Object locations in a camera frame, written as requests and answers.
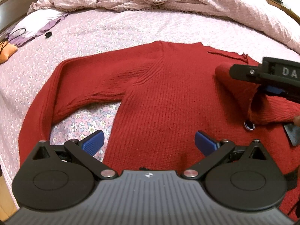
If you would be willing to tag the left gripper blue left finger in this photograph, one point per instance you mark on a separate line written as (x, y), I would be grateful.
(83, 151)

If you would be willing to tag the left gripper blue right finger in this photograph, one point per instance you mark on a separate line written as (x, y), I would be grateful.
(214, 151)

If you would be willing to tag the red knit cardigan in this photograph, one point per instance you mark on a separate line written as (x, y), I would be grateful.
(167, 93)

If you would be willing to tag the person right hand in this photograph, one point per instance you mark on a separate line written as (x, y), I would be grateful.
(296, 121)

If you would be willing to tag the pink crumpled duvet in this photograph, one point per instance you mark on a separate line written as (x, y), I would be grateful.
(256, 14)

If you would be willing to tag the pink floral bed sheet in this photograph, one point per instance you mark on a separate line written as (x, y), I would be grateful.
(96, 31)

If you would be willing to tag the small black clip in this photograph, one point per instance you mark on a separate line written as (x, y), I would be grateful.
(48, 34)

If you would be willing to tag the orange white plush toy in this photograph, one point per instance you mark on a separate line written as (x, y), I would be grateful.
(7, 50)

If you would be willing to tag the purple pillow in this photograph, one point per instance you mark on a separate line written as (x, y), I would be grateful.
(34, 25)

